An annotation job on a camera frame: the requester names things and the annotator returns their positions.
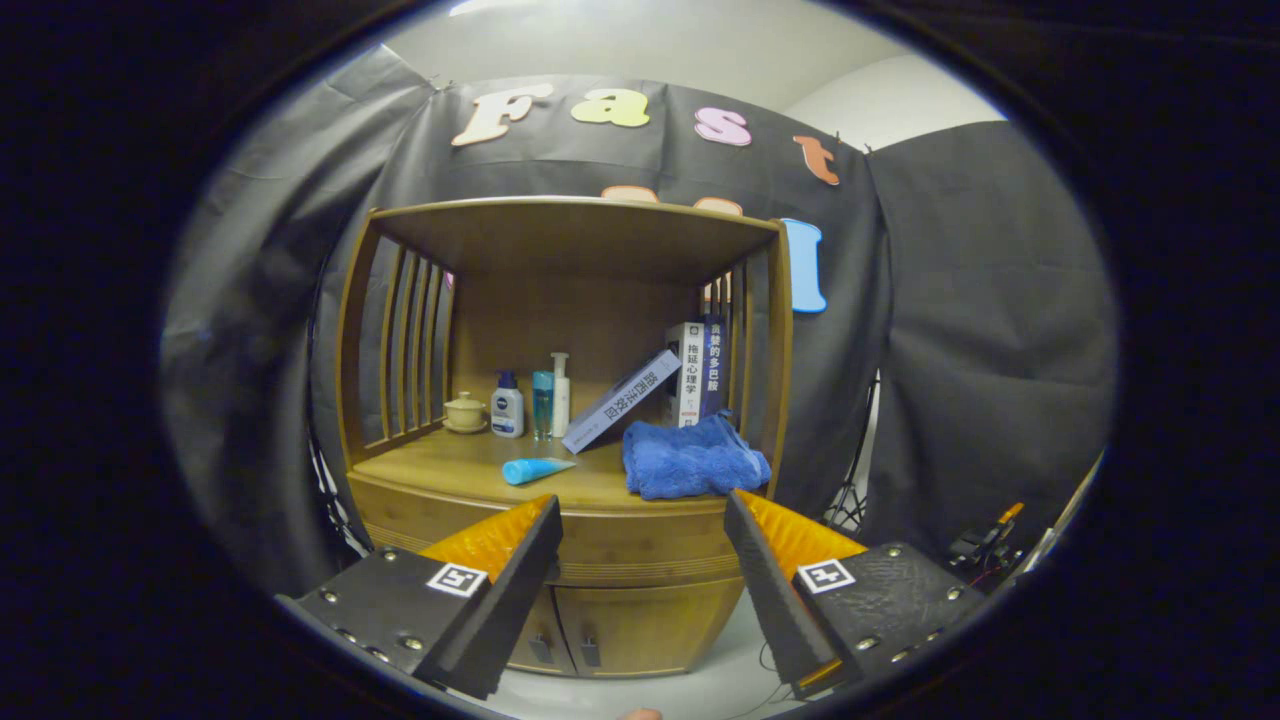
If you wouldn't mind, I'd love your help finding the black backdrop cloth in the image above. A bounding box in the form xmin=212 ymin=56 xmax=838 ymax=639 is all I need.
xmin=160 ymin=45 xmax=1119 ymax=601

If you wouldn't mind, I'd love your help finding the white bottle with blue cap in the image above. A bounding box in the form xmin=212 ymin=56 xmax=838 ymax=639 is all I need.
xmin=490 ymin=371 xmax=525 ymax=439

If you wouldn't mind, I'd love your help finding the thin floor cable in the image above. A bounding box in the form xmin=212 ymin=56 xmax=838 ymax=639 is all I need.
xmin=757 ymin=640 xmax=801 ymax=701

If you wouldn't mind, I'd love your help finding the wooden cabinet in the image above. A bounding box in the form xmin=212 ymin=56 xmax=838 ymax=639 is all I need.
xmin=335 ymin=195 xmax=794 ymax=679

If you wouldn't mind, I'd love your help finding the wooden countertop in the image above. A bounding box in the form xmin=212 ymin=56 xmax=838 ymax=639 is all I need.
xmin=350 ymin=428 xmax=771 ymax=513

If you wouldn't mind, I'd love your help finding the lavender leaning book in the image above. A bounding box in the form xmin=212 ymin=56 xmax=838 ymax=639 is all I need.
xmin=562 ymin=349 xmax=683 ymax=455

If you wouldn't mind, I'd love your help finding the orange and black tool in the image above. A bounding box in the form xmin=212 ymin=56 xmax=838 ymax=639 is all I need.
xmin=950 ymin=502 xmax=1026 ymax=571

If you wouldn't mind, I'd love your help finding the blue squeeze tube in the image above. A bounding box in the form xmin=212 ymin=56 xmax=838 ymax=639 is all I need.
xmin=502 ymin=457 xmax=577 ymax=487

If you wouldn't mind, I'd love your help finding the dark blue upright book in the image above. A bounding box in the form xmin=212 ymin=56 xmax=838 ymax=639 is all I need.
xmin=700 ymin=316 xmax=728 ymax=421

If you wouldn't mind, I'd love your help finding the black light stand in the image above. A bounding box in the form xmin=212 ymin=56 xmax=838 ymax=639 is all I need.
xmin=825 ymin=375 xmax=881 ymax=531

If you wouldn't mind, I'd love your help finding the beige lidded teacup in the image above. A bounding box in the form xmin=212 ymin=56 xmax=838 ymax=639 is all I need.
xmin=443 ymin=391 xmax=489 ymax=435

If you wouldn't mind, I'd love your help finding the blue towel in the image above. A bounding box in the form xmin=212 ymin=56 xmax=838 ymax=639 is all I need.
xmin=622 ymin=410 xmax=772 ymax=501

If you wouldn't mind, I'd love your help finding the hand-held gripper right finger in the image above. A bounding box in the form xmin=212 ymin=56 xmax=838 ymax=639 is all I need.
xmin=723 ymin=488 xmax=991 ymax=701

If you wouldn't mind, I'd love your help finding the white upright book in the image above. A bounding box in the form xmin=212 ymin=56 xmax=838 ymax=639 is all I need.
xmin=667 ymin=322 xmax=706 ymax=429

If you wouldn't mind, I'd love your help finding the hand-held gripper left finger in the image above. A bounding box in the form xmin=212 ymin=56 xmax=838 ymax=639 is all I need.
xmin=275 ymin=493 xmax=564 ymax=701

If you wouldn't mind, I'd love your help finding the wooden drawer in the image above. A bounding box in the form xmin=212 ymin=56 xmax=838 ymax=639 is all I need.
xmin=345 ymin=470 xmax=741 ymax=586

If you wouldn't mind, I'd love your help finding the white pump bottle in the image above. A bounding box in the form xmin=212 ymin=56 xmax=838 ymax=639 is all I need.
xmin=550 ymin=352 xmax=572 ymax=438

